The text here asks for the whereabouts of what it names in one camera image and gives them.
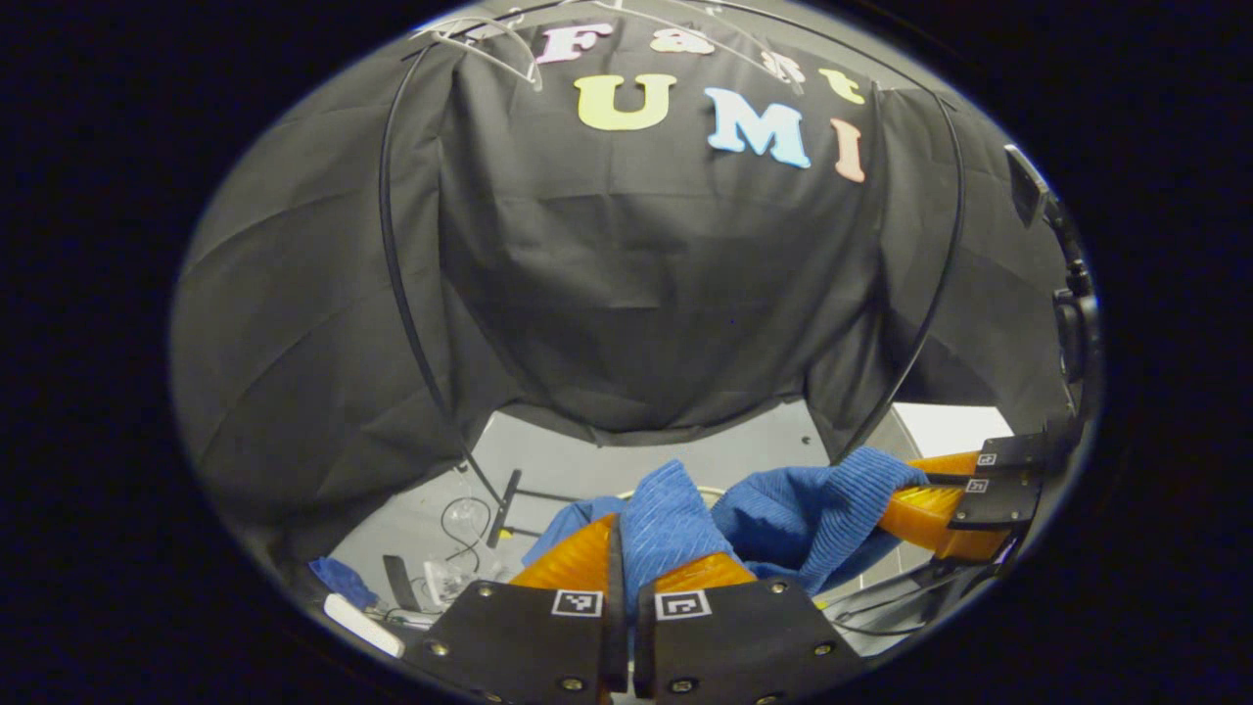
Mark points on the clear plastic wrapper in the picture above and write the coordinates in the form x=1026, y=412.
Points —
x=445, y=580

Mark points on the white oblong object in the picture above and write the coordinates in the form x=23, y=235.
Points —
x=364, y=627

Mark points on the white clothes hanger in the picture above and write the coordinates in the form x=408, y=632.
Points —
x=535, y=76
x=795, y=80

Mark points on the black backdrop cloth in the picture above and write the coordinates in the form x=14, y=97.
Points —
x=636, y=274

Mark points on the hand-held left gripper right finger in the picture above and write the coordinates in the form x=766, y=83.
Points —
x=643, y=656

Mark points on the blue cloth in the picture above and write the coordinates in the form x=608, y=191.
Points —
x=343, y=580

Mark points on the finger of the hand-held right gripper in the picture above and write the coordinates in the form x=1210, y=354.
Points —
x=1013, y=455
x=998, y=501

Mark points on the black flat device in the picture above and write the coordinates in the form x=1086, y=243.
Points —
x=399, y=586

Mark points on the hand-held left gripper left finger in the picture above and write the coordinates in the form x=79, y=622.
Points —
x=617, y=646

